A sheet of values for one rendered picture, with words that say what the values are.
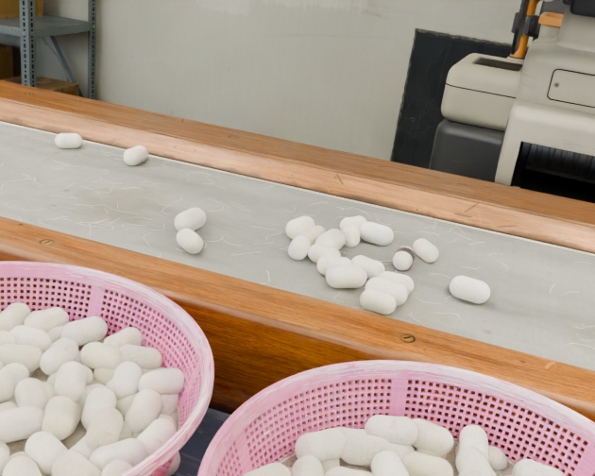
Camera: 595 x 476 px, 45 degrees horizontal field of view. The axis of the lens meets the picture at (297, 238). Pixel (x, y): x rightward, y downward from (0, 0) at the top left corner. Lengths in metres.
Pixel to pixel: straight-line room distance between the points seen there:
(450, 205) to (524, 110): 0.45
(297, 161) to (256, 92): 2.10
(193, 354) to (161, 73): 2.72
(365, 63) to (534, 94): 1.57
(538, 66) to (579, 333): 0.70
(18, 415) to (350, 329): 0.23
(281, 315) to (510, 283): 0.27
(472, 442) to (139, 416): 0.21
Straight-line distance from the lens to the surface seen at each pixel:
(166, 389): 0.49
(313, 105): 2.90
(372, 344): 0.51
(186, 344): 0.50
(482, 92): 1.57
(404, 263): 0.68
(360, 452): 0.46
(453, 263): 0.73
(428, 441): 0.48
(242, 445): 0.43
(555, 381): 0.53
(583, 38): 1.31
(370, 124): 2.84
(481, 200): 0.86
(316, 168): 0.88
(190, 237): 0.66
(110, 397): 0.48
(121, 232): 0.71
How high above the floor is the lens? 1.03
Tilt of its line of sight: 23 degrees down
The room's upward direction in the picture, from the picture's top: 8 degrees clockwise
